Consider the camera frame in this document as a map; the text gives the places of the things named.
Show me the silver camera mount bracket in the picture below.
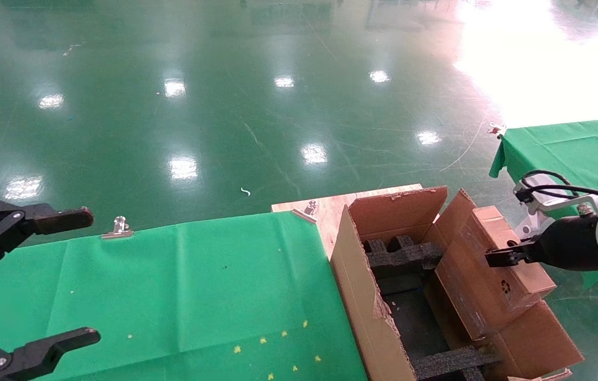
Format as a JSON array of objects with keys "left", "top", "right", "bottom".
[{"left": 537, "top": 186, "right": 598, "bottom": 219}]

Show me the small brown cardboard box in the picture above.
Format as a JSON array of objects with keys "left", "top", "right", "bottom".
[{"left": 434, "top": 205, "right": 557, "bottom": 342}]

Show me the black cross-shaped foam insert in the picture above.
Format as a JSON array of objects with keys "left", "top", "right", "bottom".
[{"left": 363, "top": 235, "right": 445, "bottom": 280}]

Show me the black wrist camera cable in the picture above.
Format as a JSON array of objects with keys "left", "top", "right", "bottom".
[{"left": 516, "top": 170, "right": 598, "bottom": 208}]

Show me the green cloth with creases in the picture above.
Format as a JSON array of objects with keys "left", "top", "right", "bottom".
[{"left": 488, "top": 116, "right": 598, "bottom": 290}]

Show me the black foam bar insert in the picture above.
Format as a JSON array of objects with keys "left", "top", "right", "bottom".
[{"left": 410, "top": 344, "right": 502, "bottom": 381}]

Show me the large green table cloth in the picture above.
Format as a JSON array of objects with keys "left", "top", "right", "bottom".
[{"left": 0, "top": 212, "right": 368, "bottom": 381}]

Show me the large open brown carton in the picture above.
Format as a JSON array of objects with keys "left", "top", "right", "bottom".
[{"left": 329, "top": 185, "right": 584, "bottom": 381}]

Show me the white table leg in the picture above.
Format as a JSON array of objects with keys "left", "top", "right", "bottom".
[{"left": 513, "top": 210, "right": 548, "bottom": 241}]

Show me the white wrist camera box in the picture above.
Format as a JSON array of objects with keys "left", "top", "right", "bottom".
[{"left": 513, "top": 177, "right": 561, "bottom": 211}]

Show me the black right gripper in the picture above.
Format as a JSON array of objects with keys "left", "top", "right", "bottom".
[{"left": 485, "top": 214, "right": 598, "bottom": 273}]

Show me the black carton bottom liner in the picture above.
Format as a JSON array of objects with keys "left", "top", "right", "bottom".
[{"left": 376, "top": 274, "right": 450, "bottom": 363}]

